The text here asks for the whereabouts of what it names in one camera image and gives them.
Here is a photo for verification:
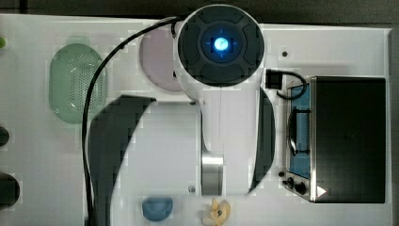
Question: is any blue cup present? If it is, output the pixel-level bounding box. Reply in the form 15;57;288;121
142;197;173;222

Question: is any lilac round plate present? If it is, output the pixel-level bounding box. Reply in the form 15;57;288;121
139;27;182;91

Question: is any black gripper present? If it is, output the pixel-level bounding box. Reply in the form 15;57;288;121
265;69;283;89

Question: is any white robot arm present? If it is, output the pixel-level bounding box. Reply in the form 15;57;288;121
88;5;276;226

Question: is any peeled toy banana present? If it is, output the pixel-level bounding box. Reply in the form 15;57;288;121
201;198;231;226

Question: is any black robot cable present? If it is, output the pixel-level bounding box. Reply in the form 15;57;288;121
81;16;184;226

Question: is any black toaster oven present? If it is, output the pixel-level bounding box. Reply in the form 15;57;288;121
282;76;387;203

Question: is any green perforated colander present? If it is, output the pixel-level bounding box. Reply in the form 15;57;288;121
48;36;103;124

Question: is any blue glass oven door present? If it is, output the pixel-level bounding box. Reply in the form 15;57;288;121
288;85;311;179

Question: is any green knob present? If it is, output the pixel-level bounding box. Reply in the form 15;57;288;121
0;37;7;49

